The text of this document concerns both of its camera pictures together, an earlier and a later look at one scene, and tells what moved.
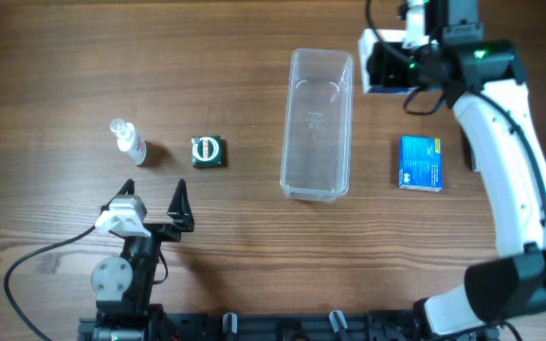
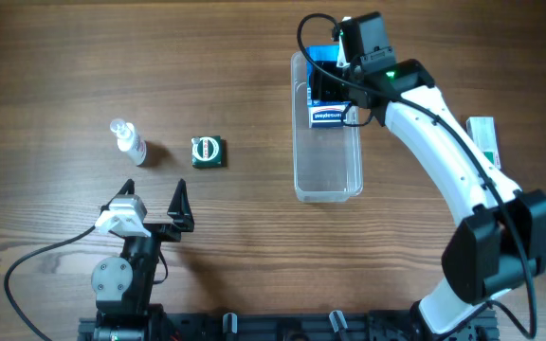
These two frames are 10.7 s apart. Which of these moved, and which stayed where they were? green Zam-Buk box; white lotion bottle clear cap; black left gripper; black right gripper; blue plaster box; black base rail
Moved: blue plaster box; black right gripper
Stayed: black base rail; white lotion bottle clear cap; black left gripper; green Zam-Buk box
